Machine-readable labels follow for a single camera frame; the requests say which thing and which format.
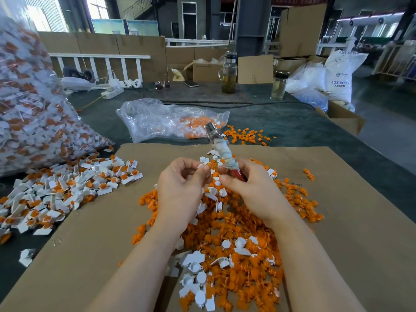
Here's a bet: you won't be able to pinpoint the row of upright cardboard sheets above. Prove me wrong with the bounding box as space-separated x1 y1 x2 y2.
38 31 230 84

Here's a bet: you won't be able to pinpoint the small clear plastic bag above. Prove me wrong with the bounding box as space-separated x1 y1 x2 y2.
116 98 231 143

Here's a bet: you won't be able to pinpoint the white oval plastic device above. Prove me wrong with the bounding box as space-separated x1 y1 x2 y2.
60 76 94 92

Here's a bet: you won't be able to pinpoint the white woven sack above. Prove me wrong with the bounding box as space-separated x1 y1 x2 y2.
324 37 369 112

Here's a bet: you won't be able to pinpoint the person's right hand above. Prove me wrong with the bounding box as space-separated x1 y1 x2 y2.
219 159 296 226

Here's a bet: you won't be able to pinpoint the flat brown cardboard panel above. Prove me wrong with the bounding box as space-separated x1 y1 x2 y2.
237 55 274 85

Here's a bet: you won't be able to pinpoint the white metal rack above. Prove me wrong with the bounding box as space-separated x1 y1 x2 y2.
372 41 416 79

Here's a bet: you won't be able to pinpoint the pile of assembled white-orange parts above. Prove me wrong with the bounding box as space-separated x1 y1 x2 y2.
0 149 144 267

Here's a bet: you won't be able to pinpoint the brown cardboard sheet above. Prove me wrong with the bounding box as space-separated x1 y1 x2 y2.
0 143 215 312
211 146 416 312

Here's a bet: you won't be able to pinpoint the clear blue plastic bag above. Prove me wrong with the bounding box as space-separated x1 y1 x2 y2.
286 62 329 112

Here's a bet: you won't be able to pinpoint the silver red-handled pliers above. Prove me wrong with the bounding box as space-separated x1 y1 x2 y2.
204 123 244 181

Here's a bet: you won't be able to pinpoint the white railing frame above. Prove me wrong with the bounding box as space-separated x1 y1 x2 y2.
49 53 152 83

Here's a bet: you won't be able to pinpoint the large clear bag of seals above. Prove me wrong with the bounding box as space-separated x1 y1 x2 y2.
0 16 113 174

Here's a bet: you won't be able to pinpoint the person's left forearm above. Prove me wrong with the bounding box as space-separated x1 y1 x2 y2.
86 221 186 312

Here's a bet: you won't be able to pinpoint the tall brown cardboard box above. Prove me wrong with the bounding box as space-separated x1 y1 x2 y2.
278 3 328 59

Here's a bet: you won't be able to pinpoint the white power strip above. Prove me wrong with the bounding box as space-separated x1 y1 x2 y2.
90 77 143 100

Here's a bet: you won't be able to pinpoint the open cardboard box with paper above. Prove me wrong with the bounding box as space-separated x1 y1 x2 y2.
182 58 224 84

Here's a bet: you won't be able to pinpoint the open brown cardboard box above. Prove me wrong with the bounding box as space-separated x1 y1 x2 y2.
315 101 366 137

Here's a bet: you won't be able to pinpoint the person's right forearm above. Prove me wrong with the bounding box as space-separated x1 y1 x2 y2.
270 214 366 312

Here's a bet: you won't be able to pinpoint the person's left hand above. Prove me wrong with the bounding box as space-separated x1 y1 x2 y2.
156 157 211 228

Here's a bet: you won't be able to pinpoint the glass tea jar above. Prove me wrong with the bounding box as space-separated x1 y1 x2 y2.
218 51 239 95

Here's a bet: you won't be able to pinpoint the pile of orange and white parts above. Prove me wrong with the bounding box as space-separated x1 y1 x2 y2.
118 149 325 312

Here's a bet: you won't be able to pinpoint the glass bottle with black lid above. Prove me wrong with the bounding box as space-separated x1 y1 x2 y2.
270 71 290 100

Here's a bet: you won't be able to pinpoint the dark steel pillar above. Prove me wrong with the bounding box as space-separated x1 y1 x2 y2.
235 0 273 56

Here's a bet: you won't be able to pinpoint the scatter of orange offcuts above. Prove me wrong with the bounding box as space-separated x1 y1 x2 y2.
224 125 277 146

